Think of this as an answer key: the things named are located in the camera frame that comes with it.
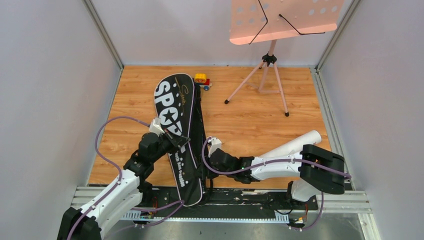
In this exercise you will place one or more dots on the pink music stand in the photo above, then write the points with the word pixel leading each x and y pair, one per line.
pixel 256 21

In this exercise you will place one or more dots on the colourful toy car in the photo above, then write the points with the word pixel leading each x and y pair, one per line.
pixel 201 80

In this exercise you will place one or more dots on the black racket cover bag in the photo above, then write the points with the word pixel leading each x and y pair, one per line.
pixel 177 102

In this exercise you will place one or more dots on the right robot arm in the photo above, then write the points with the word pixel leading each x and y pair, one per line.
pixel 317 170

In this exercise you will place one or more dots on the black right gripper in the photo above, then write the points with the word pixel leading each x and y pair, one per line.
pixel 214 175

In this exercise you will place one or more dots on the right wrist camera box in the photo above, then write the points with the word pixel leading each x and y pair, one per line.
pixel 214 144

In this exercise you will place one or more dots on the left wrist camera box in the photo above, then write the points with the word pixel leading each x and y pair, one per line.
pixel 155 127

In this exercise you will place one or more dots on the white shuttlecock tube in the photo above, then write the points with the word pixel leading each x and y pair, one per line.
pixel 312 137

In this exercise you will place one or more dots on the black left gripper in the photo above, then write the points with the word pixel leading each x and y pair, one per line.
pixel 178 141

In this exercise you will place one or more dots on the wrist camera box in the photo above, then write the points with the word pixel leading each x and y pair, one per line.
pixel 214 144
pixel 155 127

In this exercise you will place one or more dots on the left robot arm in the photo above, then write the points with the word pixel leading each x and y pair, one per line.
pixel 93 220

